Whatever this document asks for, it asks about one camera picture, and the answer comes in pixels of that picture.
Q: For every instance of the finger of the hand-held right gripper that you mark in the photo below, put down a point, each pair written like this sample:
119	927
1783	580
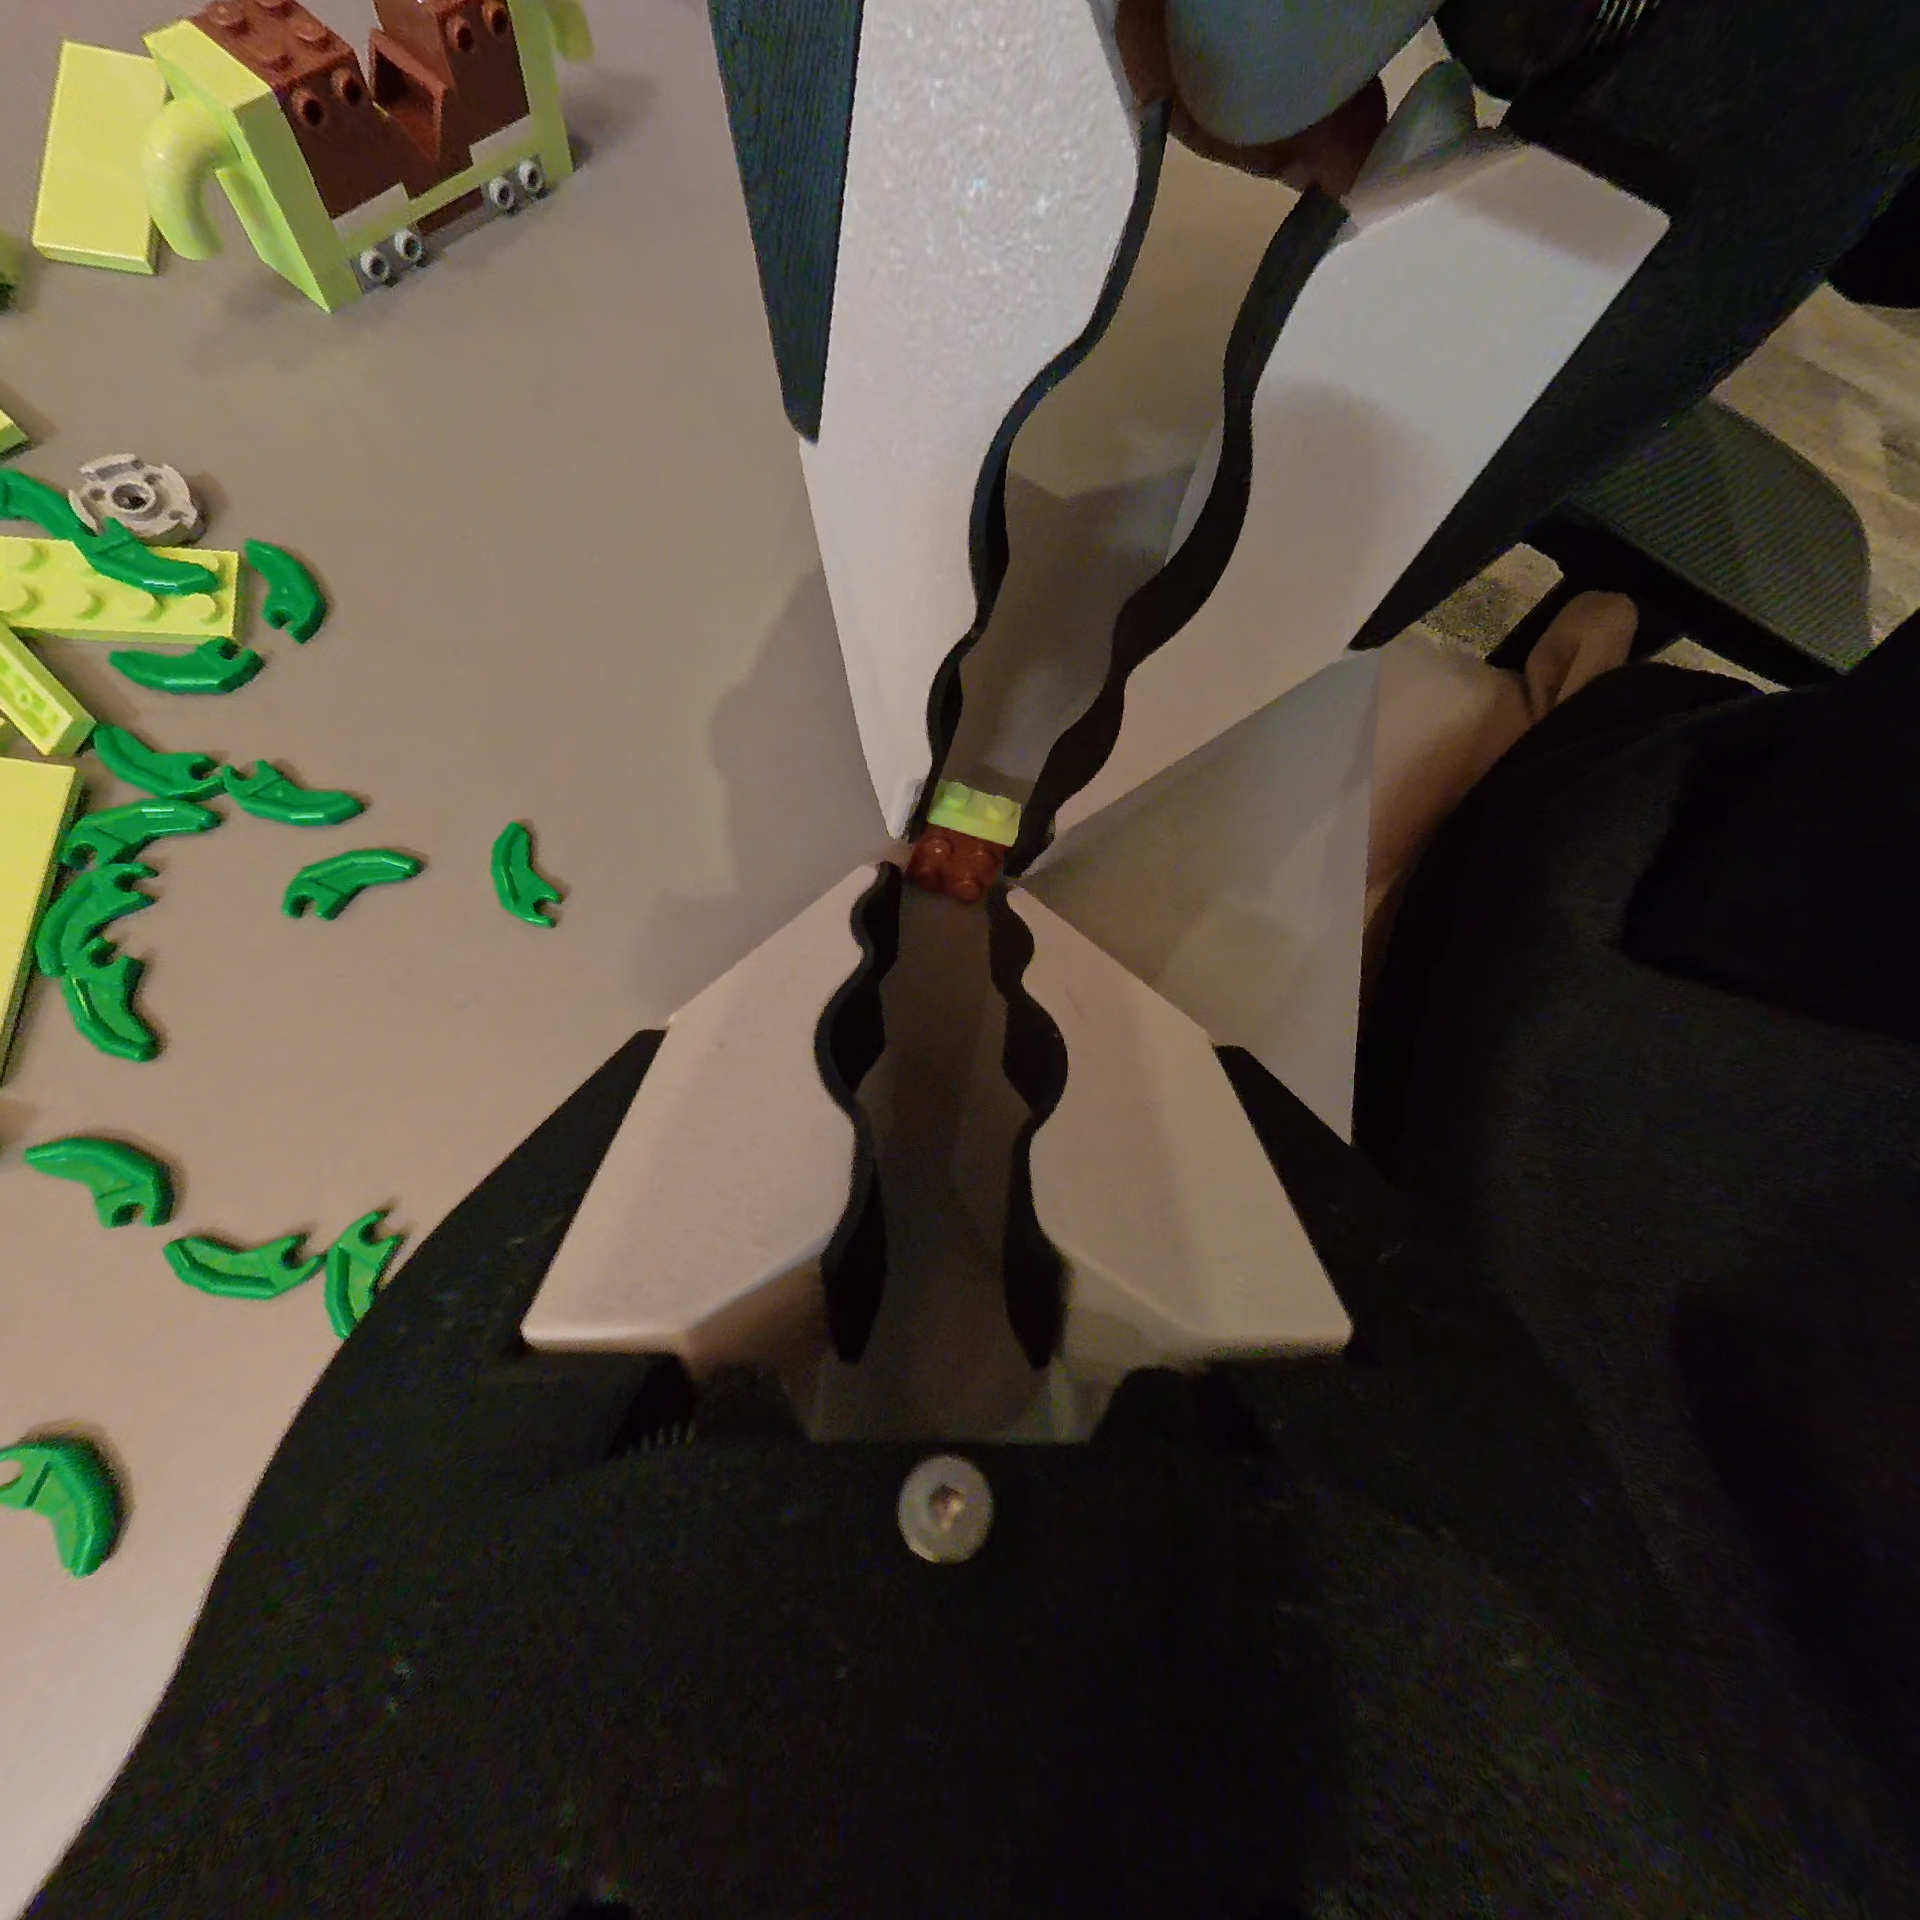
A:
1440	329
960	269

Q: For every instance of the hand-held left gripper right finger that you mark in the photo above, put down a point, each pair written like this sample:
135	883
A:
1184	1185

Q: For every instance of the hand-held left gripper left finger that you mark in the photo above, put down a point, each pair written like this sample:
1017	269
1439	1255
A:
705	1171

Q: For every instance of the small brown toy brick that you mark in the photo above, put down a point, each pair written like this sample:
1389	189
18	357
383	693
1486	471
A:
953	867

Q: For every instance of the small lime toy brick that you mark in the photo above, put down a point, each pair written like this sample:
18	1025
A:
974	812

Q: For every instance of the person's right hand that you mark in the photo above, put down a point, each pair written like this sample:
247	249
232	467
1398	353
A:
1320	162

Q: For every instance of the grey mesh office chair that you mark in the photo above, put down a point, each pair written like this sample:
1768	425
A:
1724	509

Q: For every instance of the lime and brown brick model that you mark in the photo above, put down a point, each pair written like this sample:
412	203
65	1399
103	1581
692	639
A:
421	106

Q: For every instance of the person's leg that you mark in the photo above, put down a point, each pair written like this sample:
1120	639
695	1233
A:
1440	779

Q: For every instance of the scattered green leaf pieces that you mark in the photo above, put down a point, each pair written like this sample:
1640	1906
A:
352	877

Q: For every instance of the scattered lime bricks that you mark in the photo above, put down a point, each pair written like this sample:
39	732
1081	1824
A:
98	164

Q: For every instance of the grey round brick piece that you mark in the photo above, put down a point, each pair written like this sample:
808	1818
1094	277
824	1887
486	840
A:
135	499

